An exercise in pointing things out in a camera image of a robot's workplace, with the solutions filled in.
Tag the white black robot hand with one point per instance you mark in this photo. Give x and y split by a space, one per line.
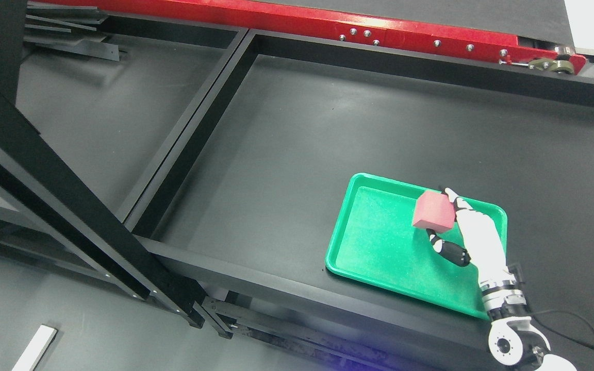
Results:
482 246

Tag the pink foam block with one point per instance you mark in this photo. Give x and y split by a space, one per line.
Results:
434 211

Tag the white table with leg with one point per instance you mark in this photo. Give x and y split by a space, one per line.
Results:
36 348

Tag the right black metal shelf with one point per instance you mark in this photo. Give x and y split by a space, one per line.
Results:
248 197

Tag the black metal shelf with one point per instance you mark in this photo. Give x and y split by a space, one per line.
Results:
248 197
102 115

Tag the left black metal shelf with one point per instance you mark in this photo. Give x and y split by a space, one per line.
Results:
102 115

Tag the red metal beam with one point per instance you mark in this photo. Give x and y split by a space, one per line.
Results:
437 39

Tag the green plastic tray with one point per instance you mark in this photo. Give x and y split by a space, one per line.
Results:
375 242

